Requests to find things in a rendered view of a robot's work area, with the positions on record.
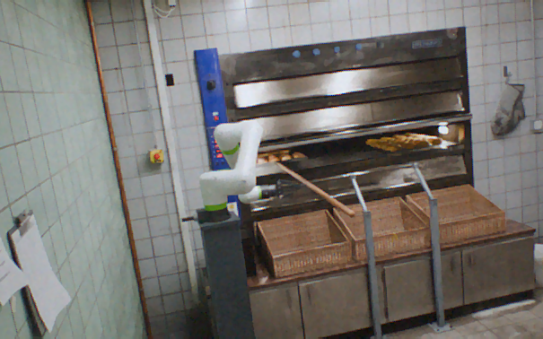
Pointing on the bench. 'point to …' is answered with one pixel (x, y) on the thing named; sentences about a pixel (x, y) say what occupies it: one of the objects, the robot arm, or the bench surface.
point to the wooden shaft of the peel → (319, 192)
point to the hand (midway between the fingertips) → (300, 186)
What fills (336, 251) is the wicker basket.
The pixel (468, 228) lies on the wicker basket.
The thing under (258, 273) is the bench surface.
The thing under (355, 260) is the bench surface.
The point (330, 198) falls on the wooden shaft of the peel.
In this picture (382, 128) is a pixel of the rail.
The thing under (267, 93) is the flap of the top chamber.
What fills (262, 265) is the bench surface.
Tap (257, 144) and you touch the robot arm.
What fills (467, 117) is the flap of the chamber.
